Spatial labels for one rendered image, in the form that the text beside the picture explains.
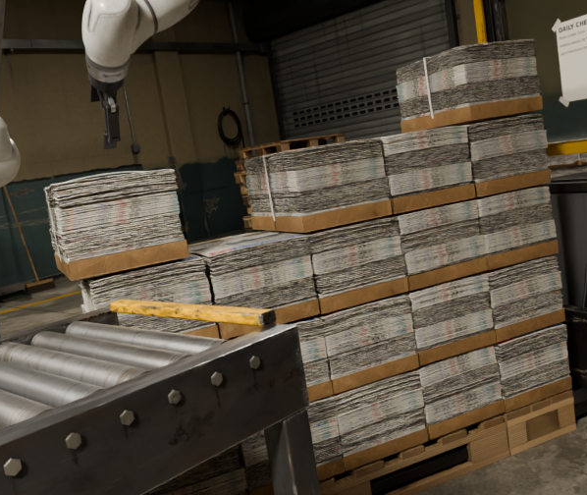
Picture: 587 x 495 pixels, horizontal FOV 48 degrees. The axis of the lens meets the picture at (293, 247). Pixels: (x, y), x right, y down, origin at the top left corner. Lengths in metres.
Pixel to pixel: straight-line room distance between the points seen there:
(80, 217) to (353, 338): 0.81
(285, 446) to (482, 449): 1.34
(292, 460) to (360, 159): 1.09
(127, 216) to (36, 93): 7.39
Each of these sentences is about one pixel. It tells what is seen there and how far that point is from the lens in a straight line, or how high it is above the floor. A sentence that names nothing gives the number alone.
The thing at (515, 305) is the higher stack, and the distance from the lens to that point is 2.23.
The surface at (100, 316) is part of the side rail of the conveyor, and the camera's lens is 1.33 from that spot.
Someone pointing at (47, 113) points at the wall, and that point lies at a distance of 8.99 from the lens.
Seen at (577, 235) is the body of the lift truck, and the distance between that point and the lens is 2.81.
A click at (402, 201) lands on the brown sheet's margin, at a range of 1.94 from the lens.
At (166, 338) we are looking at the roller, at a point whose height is 0.80.
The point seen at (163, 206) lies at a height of 0.97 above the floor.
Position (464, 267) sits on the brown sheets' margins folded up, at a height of 0.63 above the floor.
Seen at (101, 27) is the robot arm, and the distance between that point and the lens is 1.36.
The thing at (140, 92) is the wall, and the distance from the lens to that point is 9.71.
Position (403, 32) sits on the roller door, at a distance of 9.49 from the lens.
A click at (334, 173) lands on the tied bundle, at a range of 1.83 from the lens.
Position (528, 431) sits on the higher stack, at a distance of 2.35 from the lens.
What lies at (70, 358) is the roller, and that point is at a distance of 1.02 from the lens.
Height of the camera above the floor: 1.03
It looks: 7 degrees down
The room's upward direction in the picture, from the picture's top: 9 degrees counter-clockwise
